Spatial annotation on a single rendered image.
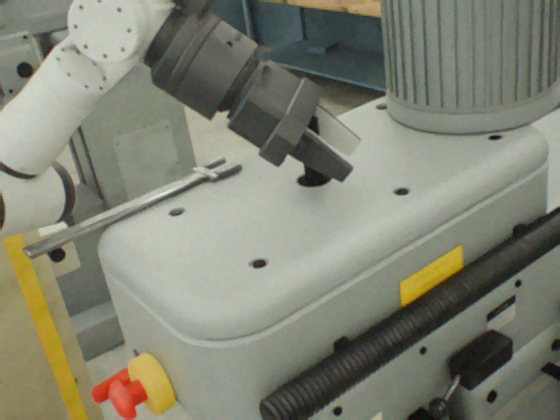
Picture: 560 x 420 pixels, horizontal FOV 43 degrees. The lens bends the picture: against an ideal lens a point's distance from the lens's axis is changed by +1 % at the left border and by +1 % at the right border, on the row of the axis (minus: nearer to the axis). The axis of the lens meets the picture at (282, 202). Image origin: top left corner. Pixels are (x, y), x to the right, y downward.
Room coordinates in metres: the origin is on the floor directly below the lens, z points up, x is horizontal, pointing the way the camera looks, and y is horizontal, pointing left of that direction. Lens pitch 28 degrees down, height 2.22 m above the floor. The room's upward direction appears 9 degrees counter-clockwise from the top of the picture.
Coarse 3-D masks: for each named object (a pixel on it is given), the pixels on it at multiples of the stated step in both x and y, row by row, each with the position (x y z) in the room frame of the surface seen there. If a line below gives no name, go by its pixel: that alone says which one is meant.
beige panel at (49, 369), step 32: (0, 256) 2.07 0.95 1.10; (0, 288) 2.05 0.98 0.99; (32, 288) 2.10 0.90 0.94; (0, 320) 2.03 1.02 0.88; (32, 320) 2.08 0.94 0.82; (64, 320) 2.14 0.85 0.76; (0, 352) 2.01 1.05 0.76; (32, 352) 2.06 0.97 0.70; (64, 352) 2.12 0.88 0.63; (0, 384) 1.99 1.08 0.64; (32, 384) 2.04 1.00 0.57; (64, 384) 2.09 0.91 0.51; (0, 416) 1.97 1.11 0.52; (32, 416) 2.02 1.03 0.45; (64, 416) 2.07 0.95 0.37; (96, 416) 2.13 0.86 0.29
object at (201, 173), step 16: (224, 160) 0.74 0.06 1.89; (192, 176) 0.70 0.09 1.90; (208, 176) 0.70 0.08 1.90; (224, 176) 0.70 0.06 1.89; (160, 192) 0.68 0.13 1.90; (176, 192) 0.68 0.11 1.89; (128, 208) 0.65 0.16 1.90; (144, 208) 0.66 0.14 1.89; (80, 224) 0.63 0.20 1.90; (96, 224) 0.63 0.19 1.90; (48, 240) 0.61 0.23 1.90; (64, 240) 0.61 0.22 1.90; (32, 256) 0.59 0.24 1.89
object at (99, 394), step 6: (120, 372) 0.62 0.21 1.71; (126, 372) 0.62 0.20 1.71; (108, 378) 0.62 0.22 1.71; (114, 378) 0.62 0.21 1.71; (120, 378) 0.62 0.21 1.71; (126, 378) 0.62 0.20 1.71; (102, 384) 0.61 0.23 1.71; (108, 384) 0.61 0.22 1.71; (126, 384) 0.61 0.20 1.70; (96, 390) 0.60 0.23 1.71; (102, 390) 0.60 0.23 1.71; (108, 390) 0.60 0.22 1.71; (96, 396) 0.60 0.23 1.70; (102, 396) 0.60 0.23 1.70; (96, 402) 0.60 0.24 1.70; (102, 402) 0.60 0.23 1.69
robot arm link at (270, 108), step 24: (216, 48) 0.64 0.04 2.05; (240, 48) 0.65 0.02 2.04; (192, 72) 0.63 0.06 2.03; (216, 72) 0.63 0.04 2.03; (240, 72) 0.64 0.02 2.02; (264, 72) 0.66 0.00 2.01; (288, 72) 0.69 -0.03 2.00; (192, 96) 0.64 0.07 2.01; (216, 96) 0.63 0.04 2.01; (240, 96) 0.63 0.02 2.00; (264, 96) 0.62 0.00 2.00; (288, 96) 0.64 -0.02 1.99; (312, 96) 0.66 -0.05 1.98; (240, 120) 0.62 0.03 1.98; (264, 120) 0.62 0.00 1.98; (288, 120) 0.60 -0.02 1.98; (264, 144) 0.61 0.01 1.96; (288, 144) 0.59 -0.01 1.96
